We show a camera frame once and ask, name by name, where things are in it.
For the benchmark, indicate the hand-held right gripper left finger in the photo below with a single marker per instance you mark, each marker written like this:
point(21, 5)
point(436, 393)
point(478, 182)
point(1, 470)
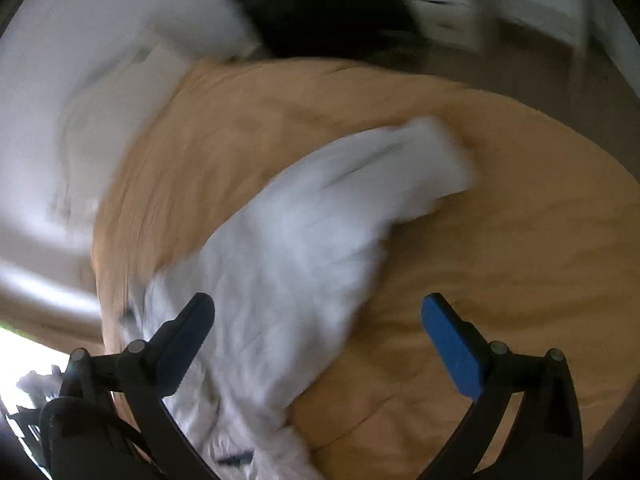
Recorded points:
point(186, 342)

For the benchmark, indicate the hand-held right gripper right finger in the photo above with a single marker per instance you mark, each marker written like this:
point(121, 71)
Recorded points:
point(456, 347)

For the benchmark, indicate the white garment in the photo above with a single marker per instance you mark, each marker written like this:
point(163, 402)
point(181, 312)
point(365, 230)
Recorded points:
point(300, 260)

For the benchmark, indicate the tan blanket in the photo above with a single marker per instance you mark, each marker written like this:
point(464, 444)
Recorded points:
point(500, 260)

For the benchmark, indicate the cream cloth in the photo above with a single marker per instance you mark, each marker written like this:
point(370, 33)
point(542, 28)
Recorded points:
point(100, 130)

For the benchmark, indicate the white drawer cabinet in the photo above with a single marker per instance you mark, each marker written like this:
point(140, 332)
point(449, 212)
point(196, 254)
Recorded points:
point(450, 7)

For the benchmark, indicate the black chair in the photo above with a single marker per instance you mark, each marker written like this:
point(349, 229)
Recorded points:
point(325, 10)

